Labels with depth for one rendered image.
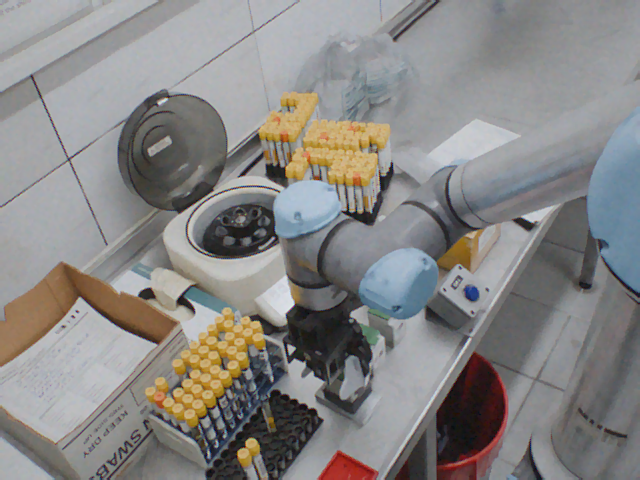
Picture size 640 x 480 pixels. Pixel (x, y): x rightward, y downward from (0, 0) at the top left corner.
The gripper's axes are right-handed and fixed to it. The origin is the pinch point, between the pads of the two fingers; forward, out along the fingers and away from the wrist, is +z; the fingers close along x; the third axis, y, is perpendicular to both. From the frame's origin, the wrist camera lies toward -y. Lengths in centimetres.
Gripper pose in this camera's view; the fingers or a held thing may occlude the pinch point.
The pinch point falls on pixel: (345, 375)
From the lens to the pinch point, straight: 100.4
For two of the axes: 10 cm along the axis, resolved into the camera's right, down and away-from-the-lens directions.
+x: 8.0, 3.2, -5.1
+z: 1.2, 7.4, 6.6
